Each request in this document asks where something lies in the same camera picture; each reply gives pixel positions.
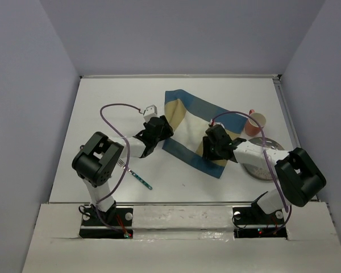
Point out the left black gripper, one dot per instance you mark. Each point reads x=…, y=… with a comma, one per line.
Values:
x=166, y=131

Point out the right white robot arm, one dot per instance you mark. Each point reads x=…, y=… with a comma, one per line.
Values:
x=298, y=177

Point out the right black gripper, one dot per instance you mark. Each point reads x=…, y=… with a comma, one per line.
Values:
x=207, y=153

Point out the dark patterned plate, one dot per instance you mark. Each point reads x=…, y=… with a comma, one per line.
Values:
x=259, y=173

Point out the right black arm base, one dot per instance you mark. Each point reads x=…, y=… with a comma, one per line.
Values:
x=248, y=223

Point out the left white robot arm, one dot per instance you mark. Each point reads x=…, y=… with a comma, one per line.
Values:
x=96, y=161

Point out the pink cup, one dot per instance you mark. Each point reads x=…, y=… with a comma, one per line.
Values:
x=255, y=123

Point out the fork with teal handle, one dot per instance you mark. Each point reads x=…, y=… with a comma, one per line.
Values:
x=121, y=163

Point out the blue beige checked cloth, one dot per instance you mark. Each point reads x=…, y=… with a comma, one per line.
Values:
x=189, y=117

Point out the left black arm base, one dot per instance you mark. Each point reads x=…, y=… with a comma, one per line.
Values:
x=119, y=227

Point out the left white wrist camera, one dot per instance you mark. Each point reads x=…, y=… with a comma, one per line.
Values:
x=149, y=112

